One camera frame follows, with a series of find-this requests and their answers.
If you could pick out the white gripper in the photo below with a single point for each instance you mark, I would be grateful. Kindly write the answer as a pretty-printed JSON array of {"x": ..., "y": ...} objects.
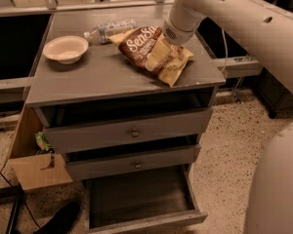
[{"x": 176, "y": 33}]

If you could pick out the brown SeaSalt chip bag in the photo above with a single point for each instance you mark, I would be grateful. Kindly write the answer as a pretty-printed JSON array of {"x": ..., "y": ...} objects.
[{"x": 137, "y": 43}]

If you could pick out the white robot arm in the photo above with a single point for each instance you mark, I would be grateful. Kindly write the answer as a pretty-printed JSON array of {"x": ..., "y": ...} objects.
[{"x": 265, "y": 31}]

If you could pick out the grey drawer cabinet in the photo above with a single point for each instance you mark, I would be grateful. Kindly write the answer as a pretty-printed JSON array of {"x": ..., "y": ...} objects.
[{"x": 105, "y": 86}]

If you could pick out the grey top drawer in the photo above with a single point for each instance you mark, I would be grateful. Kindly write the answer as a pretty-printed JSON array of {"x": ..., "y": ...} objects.
[{"x": 95, "y": 135}]

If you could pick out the grey drawer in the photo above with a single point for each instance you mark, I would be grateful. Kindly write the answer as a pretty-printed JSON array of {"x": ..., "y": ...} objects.
[
  {"x": 121, "y": 204},
  {"x": 132, "y": 162},
  {"x": 95, "y": 135}
]

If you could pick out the grey middle drawer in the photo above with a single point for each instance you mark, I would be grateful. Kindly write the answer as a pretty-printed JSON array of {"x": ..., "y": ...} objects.
[{"x": 132, "y": 162}]

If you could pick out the grey bottom drawer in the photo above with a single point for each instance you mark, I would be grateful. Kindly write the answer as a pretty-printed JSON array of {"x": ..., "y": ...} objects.
[{"x": 121, "y": 204}]

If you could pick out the small green snack bag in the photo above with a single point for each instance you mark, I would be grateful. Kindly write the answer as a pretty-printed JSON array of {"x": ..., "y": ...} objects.
[{"x": 42, "y": 142}]

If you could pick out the clear plastic water bottle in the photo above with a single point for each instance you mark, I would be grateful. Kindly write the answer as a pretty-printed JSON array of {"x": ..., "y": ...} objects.
[{"x": 100, "y": 33}]

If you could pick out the white paper bowl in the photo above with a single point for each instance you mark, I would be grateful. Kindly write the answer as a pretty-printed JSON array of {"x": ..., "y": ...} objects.
[{"x": 66, "y": 49}]

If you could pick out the dark cabinet at right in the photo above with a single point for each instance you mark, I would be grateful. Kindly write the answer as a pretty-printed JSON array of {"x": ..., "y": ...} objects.
[{"x": 274, "y": 95}]

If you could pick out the brown cardboard box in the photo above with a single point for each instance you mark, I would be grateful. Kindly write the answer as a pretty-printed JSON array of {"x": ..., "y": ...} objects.
[{"x": 34, "y": 170}]

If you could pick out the black shoe sole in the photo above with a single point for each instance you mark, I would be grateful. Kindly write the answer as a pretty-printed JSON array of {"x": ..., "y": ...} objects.
[{"x": 62, "y": 221}]

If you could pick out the grey metal frame rail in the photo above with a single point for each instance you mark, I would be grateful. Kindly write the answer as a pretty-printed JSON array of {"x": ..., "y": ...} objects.
[{"x": 241, "y": 65}]

